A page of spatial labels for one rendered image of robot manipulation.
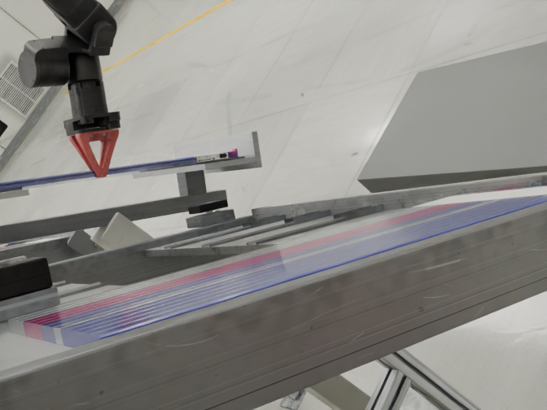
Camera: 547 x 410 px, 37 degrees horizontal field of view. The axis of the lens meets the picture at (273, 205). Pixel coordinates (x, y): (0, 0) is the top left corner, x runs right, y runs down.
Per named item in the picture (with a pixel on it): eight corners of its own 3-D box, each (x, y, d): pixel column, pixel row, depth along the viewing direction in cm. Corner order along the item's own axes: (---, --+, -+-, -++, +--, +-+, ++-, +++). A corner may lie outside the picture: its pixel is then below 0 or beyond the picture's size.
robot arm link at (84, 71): (103, 41, 130) (85, 48, 134) (66, 42, 125) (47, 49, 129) (111, 85, 130) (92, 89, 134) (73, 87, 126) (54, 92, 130)
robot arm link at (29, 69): (117, 23, 124) (88, 2, 129) (50, 24, 116) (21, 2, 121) (104, 94, 130) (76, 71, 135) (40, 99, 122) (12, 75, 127)
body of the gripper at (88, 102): (82, 128, 125) (74, 80, 124) (64, 132, 134) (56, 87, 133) (122, 122, 128) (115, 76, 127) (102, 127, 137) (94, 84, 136)
